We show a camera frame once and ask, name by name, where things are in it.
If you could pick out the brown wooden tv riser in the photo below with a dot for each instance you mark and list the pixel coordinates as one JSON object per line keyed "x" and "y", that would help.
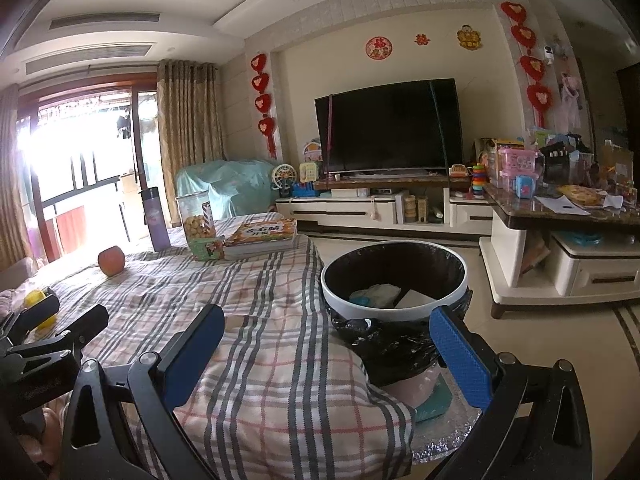
{"x": 380, "y": 182}

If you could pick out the white tissue pack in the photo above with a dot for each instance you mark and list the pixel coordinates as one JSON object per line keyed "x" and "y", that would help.
{"x": 415, "y": 298}

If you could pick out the teal square pad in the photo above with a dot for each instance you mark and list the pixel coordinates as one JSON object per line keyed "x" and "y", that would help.
{"x": 432, "y": 402}

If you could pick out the ferris wheel toy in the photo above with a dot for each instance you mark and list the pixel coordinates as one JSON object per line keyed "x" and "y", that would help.
{"x": 283, "y": 177}

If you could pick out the white wall camera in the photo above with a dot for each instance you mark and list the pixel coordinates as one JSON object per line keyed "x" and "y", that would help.
{"x": 548, "y": 55}

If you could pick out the round red wall sticker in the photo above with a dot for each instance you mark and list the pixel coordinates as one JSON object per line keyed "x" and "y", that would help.
{"x": 379, "y": 47}

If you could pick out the purple water bottle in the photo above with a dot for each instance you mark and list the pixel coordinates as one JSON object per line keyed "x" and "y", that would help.
{"x": 156, "y": 220}

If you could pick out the red heart wall hanging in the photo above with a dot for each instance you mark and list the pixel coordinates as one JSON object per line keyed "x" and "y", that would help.
{"x": 263, "y": 100}
{"x": 530, "y": 65}

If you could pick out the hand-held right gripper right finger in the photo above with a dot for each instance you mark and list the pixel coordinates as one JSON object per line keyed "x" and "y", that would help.
{"x": 460, "y": 355}

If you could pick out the beige patterned curtain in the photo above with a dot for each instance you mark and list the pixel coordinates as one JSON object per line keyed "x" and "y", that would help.
{"x": 190, "y": 110}

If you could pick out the yellow toy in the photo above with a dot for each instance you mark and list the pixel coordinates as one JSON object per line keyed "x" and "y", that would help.
{"x": 309, "y": 172}

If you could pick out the clear cookie jar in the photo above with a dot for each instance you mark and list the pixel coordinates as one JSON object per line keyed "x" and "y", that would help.
{"x": 196, "y": 220}

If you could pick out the black trash bag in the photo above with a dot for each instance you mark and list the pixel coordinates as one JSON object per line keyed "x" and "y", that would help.
{"x": 390, "y": 350}

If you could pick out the red apple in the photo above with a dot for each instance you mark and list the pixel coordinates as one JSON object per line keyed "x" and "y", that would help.
{"x": 111, "y": 260}

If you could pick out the yellow plastic cup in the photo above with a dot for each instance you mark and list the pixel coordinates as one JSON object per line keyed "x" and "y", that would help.
{"x": 34, "y": 299}

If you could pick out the blue toy bucket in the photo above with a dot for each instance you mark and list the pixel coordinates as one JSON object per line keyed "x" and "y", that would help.
{"x": 525, "y": 187}

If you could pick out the plaid blanket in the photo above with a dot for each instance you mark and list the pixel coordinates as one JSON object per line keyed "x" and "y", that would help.
{"x": 260, "y": 310}

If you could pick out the blue toy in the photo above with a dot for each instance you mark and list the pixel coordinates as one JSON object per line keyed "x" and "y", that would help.
{"x": 303, "y": 190}

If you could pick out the toy house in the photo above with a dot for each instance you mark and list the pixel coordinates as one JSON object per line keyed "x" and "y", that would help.
{"x": 312, "y": 150}

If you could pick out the silver foil mat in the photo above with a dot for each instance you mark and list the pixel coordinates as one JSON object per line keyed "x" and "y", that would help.
{"x": 450, "y": 440}

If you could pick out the green carton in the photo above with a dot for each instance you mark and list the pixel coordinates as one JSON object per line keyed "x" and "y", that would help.
{"x": 206, "y": 249}

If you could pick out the ceiling air vent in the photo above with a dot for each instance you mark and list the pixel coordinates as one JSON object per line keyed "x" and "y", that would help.
{"x": 90, "y": 60}

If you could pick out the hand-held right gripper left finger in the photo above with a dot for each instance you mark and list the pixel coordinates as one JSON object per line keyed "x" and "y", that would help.
{"x": 197, "y": 355}

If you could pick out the golden figure wall sticker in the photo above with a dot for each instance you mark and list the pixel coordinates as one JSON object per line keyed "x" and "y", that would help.
{"x": 469, "y": 37}

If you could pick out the brown curtain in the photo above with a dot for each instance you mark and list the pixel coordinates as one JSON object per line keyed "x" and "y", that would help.
{"x": 12, "y": 185}

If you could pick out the orange patterned tray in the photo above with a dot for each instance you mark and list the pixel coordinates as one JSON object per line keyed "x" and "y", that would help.
{"x": 580, "y": 195}

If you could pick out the marble top coffee table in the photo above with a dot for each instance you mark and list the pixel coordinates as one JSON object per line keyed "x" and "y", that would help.
{"x": 510, "y": 260}

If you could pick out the teal covered armchair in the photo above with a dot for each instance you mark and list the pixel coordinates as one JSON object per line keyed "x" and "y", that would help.
{"x": 230, "y": 185}

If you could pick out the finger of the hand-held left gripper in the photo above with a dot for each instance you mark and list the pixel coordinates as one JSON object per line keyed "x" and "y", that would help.
{"x": 90, "y": 320}
{"x": 40, "y": 312}

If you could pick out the pink hanging clothes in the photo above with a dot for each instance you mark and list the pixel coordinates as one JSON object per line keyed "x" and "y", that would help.
{"x": 570, "y": 102}

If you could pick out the black television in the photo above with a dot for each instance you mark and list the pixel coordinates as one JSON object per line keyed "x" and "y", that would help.
{"x": 390, "y": 125}

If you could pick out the orange picture book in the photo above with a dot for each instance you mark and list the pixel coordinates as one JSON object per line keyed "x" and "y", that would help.
{"x": 260, "y": 237}

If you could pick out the pink toy box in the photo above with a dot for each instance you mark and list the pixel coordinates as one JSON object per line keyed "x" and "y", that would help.
{"x": 520, "y": 167}

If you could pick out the white round trash bin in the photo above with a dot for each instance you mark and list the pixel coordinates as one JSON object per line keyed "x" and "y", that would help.
{"x": 334, "y": 305}

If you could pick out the small red wall sticker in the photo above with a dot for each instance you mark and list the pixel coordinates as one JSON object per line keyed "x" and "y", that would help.
{"x": 422, "y": 39}

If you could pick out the white tv cabinet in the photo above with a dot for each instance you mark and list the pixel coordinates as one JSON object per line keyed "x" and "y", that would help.
{"x": 350, "y": 215}

